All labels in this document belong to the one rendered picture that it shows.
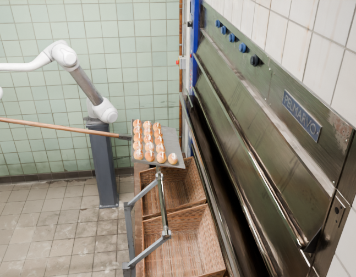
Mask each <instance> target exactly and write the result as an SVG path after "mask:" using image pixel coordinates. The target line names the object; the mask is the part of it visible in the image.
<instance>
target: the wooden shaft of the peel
mask: <svg viewBox="0 0 356 277"><path fill-rule="evenodd" d="M0 122H5V123H12V124H20V125H28V126H35V127H40V128H48V129H56V130H63V131H71V132H79V133H83V134H92V135H99V136H107V137H115V138H119V134H115V133H110V132H103V131H95V130H87V129H80V128H72V127H67V126H60V125H52V124H45V123H37V122H33V121H25V120H18V119H10V118H2V117H0Z"/></svg>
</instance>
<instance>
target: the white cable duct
mask: <svg viewBox="0 0 356 277"><path fill-rule="evenodd" d="M189 17H190V0H187V21H189ZM188 79H189V27H187V48H186V88H187V90H188ZM187 142H188V124H187V121H186V120H185V155H186V158H187Z"/></svg>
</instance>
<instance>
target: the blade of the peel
mask: <svg viewBox="0 0 356 277"><path fill-rule="evenodd" d="M134 121H135V119H132V120H131V135H132V162H133V163H142V164H151V165H160V166H165V167H174V168H182V169H185V165H184V160H183V156H182V152H181V149H180V145H179V141H178V136H177V132H176V129H175V128H171V127H167V126H162V125H161V131H162V133H163V136H162V138H163V141H164V144H163V145H164V146H165V149H166V151H165V154H166V161H165V162H164V163H159V162H158V161H157V155H158V153H157V151H156V146H157V145H156V144H155V136H154V132H155V131H154V130H153V125H154V124H153V123H151V125H152V128H151V130H152V138H153V145H154V151H153V153H154V154H155V159H154V160H153V161H152V162H148V161H147V160H146V158H145V153H146V150H145V145H146V143H145V142H144V137H145V135H144V130H145V129H144V127H143V124H144V122H145V121H141V123H142V126H141V128H142V131H143V132H142V136H143V141H142V142H141V143H142V144H143V149H142V152H143V154H144V157H143V159H142V160H139V159H135V158H134V151H135V150H134V148H133V144H134V142H135V141H134V135H135V134H134V131H133V130H134V126H133V122H134ZM171 153H175V154H176V155H177V158H178V161H177V163H176V164H174V165H173V164H171V163H169V161H168V156H169V155H170V154H171Z"/></svg>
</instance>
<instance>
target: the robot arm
mask: <svg viewBox="0 0 356 277"><path fill-rule="evenodd" d="M55 60H56V61H57V63H58V64H59V65H60V66H61V67H62V68H63V69H64V70H65V71H67V72H69V73H70V75H71V76H72V77H73V79H74V80H75V81H76V83H77V84H78V85H79V87H80V88H81V89H82V91H83V92H84V93H85V94H86V96H87V99H86V105H87V111H88V114H89V116H88V117H84V118H83V120H85V121H88V122H87V125H96V124H110V123H113V122H115V121H116V120H117V118H118V112H117V110H116V109H115V107H114V106H113V105H112V104H111V102H110V101H109V100H108V99H107V98H105V97H104V96H103V95H102V94H101V93H100V92H98V90H97V88H96V87H95V86H94V84H93V83H92V82H91V80H90V79H89V77H88V76H87V74H86V73H85V72H84V70H83V69H82V67H81V66H80V62H79V59H78V57H77V54H76V52H75V51H74V50H73V49H71V48H70V47H69V45H68V44H67V42H66V41H64V40H59V41H56V42H54V43H52V44H51V45H49V46H48V47H47V48H46V49H44V50H43V51H42V52H41V53H40V54H39V55H38V56H37V57H36V58H35V59H34V60H33V61H32V62H29V63H0V71H34V70H37V69H39V68H41V67H43V66H45V65H47V64H49V63H52V62H53V61H55ZM2 96H3V89H2V88H1V87H0V100H1V98H2Z"/></svg>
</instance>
